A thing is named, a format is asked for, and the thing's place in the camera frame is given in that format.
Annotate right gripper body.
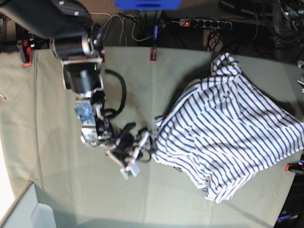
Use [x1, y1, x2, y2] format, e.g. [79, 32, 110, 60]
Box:
[105, 123, 157, 180]

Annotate blue white striped t-shirt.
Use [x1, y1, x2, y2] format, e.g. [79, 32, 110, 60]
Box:
[153, 53, 304, 203]

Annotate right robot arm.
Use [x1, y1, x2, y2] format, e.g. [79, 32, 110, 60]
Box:
[0, 0, 156, 179]

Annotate green table cloth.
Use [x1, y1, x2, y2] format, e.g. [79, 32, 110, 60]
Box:
[0, 47, 304, 228]

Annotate red clamp top centre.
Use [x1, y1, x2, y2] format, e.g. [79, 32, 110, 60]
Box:
[150, 48, 157, 62]

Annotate red clamp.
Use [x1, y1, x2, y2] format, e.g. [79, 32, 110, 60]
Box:
[17, 39, 35, 67]
[150, 48, 157, 62]

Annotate white bin bottom left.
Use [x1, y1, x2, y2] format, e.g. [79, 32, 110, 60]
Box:
[0, 181, 57, 228]

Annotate black power strip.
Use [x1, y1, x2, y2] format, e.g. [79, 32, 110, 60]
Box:
[179, 19, 233, 30]

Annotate red clamp top left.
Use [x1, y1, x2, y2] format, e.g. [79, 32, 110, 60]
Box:
[17, 39, 35, 67]

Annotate blue box top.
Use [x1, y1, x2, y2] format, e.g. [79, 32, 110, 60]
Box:
[114, 0, 182, 10]

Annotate red clamp right edge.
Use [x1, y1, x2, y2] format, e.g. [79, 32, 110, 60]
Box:
[285, 160, 304, 175]

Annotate white cable on floor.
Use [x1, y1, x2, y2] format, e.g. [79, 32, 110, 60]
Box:
[94, 13, 155, 46]

